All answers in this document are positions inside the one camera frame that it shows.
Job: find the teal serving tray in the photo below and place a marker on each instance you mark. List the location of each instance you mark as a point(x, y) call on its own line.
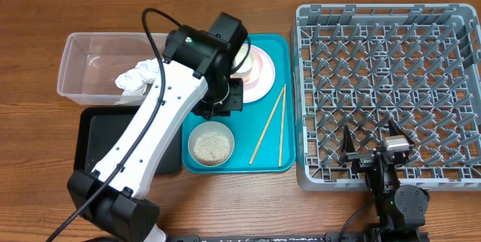
point(248, 124)

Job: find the black plastic tray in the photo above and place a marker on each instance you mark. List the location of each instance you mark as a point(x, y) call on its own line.
point(101, 127)

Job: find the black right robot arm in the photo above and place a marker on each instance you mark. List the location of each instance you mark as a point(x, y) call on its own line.
point(400, 208)

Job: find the white bowl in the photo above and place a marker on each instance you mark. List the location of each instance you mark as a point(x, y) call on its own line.
point(210, 126)

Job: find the white napkin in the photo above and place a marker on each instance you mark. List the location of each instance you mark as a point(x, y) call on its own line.
point(136, 80)

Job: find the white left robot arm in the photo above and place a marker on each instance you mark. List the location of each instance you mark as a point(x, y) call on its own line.
point(112, 196)

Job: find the grey dishwasher rack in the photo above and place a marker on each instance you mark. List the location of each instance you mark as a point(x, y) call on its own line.
point(359, 66)

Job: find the black mounting rail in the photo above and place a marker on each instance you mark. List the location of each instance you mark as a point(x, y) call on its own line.
point(327, 237)

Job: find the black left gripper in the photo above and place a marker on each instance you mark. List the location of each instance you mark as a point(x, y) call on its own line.
point(235, 101)

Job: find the pink plate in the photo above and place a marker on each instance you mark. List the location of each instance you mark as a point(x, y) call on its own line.
point(266, 79)

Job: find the cream paper cup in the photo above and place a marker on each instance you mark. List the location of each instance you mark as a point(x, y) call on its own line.
point(246, 56)

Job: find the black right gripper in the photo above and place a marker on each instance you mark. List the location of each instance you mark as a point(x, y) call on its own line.
point(363, 161)

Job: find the white rice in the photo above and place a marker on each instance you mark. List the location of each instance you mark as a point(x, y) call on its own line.
point(212, 148)

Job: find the pink bowl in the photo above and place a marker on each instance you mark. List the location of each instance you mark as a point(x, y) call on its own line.
point(253, 76)

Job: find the clear plastic bin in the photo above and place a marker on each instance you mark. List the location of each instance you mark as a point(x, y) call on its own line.
point(91, 61)

